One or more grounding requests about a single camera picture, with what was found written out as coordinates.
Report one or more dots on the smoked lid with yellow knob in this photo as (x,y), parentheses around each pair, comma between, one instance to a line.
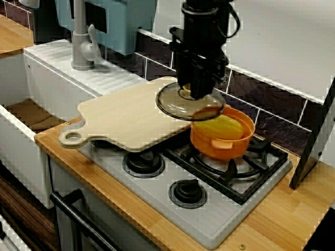
(170,104)

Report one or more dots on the black burner grate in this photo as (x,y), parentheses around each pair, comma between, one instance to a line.
(230,177)

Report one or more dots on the black stove knob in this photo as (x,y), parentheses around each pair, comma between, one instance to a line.
(187,194)
(144,164)

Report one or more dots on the teal box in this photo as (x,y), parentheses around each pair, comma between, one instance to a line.
(117,26)

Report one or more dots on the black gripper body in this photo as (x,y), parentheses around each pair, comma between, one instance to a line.
(204,47)

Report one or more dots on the black side panel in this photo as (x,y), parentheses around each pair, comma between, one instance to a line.
(314,146)

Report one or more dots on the aluminium frame rail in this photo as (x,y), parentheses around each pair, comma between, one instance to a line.
(8,238)

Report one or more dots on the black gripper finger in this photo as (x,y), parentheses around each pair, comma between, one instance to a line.
(184,74)
(202,85)

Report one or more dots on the white toy sink basin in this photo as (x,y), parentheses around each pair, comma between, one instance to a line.
(52,86)

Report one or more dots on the grey toy faucet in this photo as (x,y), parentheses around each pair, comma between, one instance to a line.
(78,39)

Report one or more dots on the yellow toy corn cob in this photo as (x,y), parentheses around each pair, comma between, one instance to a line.
(227,128)

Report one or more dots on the brass screw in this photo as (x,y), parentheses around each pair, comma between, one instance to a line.
(68,122)
(242,245)

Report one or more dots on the orange toy pot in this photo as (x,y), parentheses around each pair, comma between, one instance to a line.
(222,151)

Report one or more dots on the grey stove top plate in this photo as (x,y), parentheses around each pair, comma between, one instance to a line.
(157,193)

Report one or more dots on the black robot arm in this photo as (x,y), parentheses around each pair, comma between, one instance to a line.
(204,5)

